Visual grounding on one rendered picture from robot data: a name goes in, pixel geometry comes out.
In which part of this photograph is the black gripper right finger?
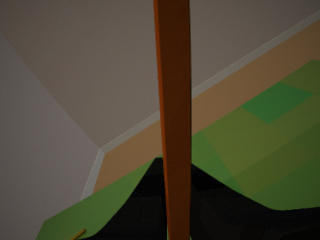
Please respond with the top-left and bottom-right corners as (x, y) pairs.
(189, 164), (320, 240)

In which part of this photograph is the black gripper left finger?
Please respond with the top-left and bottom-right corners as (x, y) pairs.
(79, 157), (167, 240)

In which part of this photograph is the orange handle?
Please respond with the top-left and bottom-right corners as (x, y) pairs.
(152, 0), (192, 240)

